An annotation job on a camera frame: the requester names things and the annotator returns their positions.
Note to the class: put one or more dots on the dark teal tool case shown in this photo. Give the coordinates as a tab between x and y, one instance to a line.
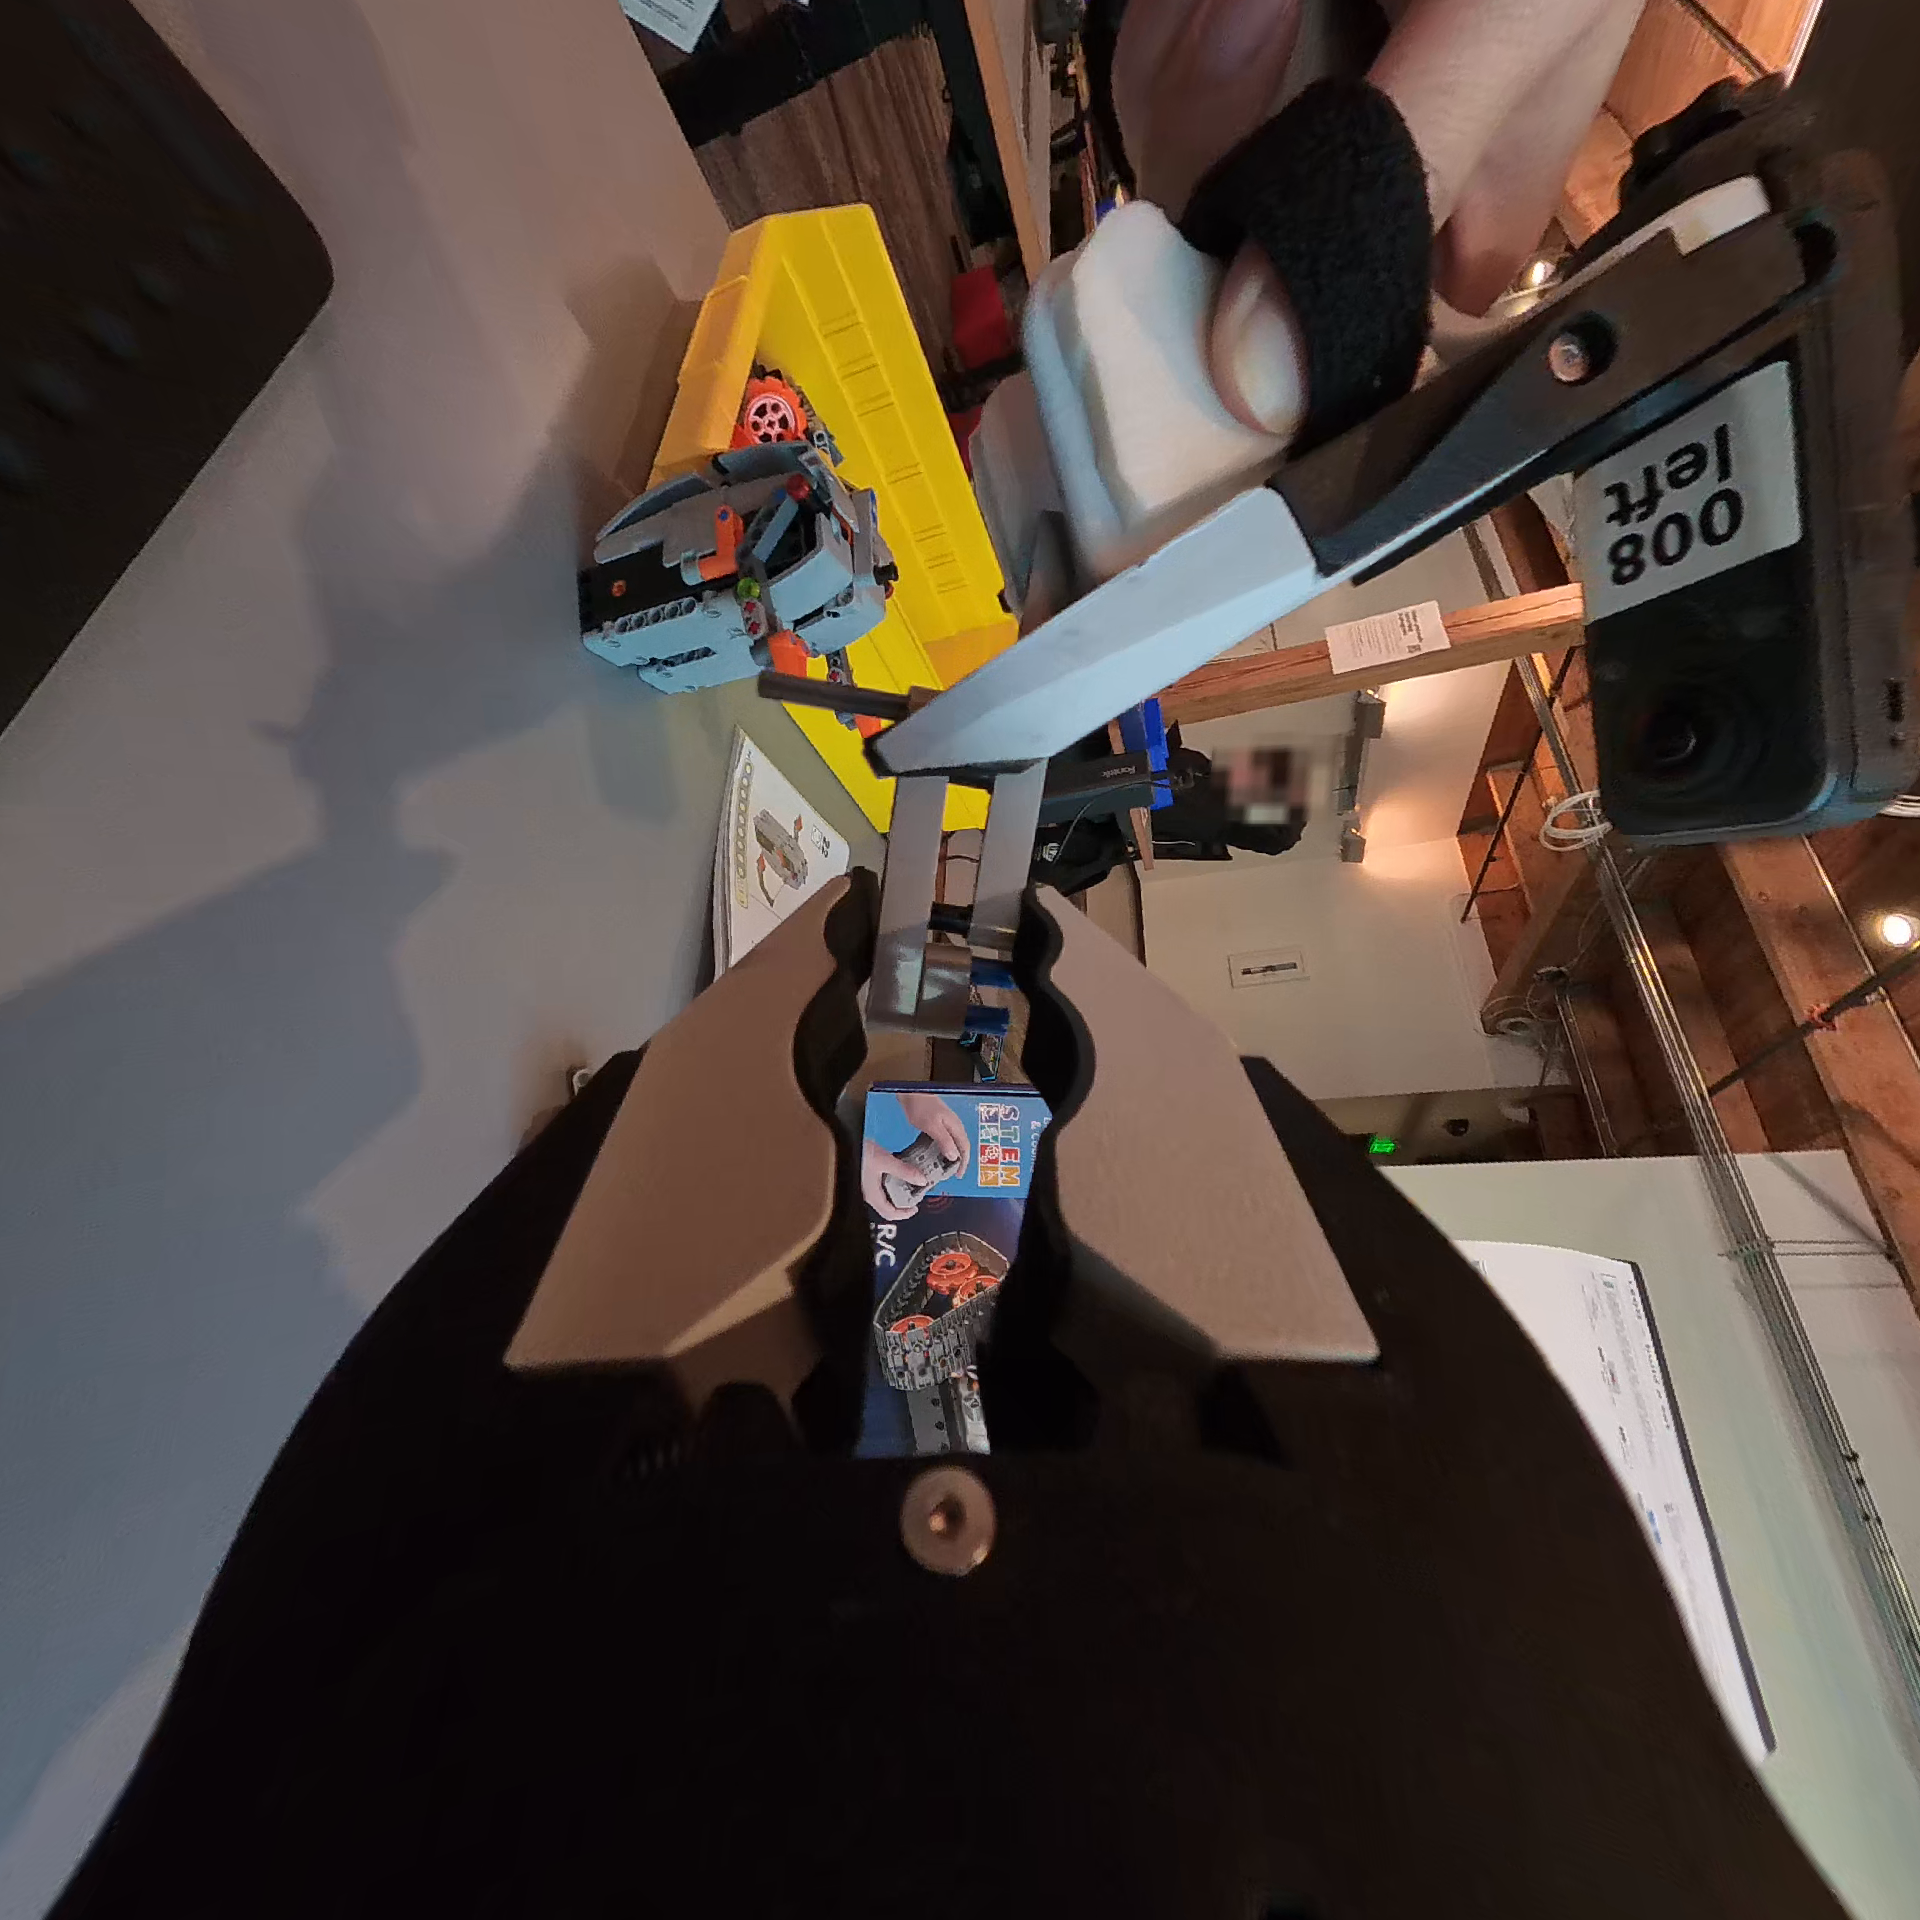
1108	776

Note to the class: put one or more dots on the grey angled beam blue pins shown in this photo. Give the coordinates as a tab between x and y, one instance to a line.
1007	853

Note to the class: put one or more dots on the grey beam black pins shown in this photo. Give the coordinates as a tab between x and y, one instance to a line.
906	869

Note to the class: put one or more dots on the orange toy wheel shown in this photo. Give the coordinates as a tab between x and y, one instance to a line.
768	413

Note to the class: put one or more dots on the small white leaflet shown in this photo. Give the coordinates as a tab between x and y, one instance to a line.
672	18

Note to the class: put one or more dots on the dark grey axle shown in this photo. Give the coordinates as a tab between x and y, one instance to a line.
831	688

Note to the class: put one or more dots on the white printed instruction sheet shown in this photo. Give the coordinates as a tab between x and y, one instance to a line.
1635	1470

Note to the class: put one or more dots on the round ceiling spotlight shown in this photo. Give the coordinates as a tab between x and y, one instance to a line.
1898	928

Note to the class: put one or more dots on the printed toy box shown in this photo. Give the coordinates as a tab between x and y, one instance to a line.
936	1199

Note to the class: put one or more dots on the black perforated panel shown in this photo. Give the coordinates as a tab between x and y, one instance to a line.
121	301

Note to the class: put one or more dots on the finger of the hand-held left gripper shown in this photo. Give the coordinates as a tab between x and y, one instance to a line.
1095	644

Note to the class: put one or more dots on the yellow storage bin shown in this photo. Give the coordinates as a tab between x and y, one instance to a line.
869	391

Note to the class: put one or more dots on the white wall plate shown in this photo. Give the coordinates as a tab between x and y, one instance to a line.
1266	967

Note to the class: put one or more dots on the open instruction booklet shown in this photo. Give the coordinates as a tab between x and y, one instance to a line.
763	853

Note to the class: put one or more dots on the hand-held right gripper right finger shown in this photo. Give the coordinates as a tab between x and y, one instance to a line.
1200	1199

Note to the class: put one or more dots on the grey brick robot model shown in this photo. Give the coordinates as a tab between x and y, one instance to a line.
718	583

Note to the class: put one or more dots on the white paper label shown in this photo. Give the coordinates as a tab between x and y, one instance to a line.
1386	634

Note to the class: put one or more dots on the person's left hand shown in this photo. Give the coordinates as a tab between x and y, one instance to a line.
1500	90

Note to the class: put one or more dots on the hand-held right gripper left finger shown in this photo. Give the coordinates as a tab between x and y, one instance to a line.
689	1199

